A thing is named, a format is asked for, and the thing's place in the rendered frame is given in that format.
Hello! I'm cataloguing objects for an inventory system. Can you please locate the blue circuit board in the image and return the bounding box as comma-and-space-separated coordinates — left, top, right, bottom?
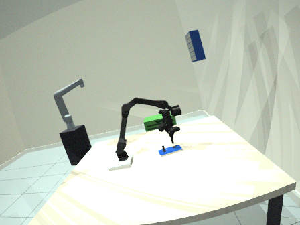
158, 139, 182, 156

